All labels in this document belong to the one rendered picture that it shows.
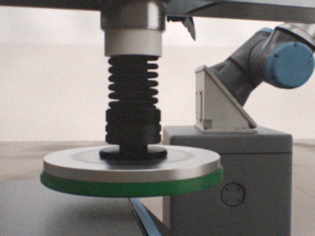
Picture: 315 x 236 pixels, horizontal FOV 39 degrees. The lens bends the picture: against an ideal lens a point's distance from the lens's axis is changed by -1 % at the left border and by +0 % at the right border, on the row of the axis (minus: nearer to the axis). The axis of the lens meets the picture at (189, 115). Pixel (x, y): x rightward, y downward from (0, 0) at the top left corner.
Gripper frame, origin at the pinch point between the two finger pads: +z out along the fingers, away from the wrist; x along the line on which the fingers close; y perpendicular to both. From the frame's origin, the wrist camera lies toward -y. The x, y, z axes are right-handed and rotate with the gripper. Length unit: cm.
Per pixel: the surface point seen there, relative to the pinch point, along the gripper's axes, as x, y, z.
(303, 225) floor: -117, 64, 187
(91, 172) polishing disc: 33, -90, -30
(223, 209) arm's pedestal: -7, -33, 43
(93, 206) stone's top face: 34, -86, -21
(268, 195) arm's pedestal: -22, -34, 40
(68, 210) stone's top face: 36, -87, -22
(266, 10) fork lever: 7, -72, -38
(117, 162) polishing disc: 30, -87, -28
